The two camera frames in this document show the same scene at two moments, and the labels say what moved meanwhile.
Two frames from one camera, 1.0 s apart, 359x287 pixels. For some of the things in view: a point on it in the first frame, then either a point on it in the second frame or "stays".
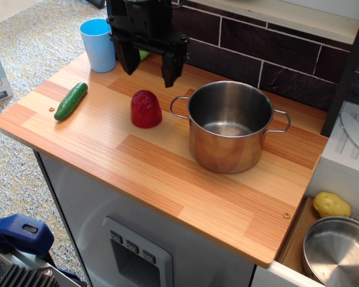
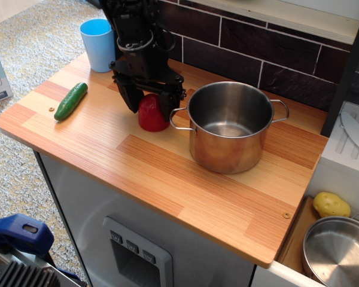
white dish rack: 341,149 stays
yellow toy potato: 327,204 stays
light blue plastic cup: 97,32 stays
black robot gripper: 148,23 → 149,68
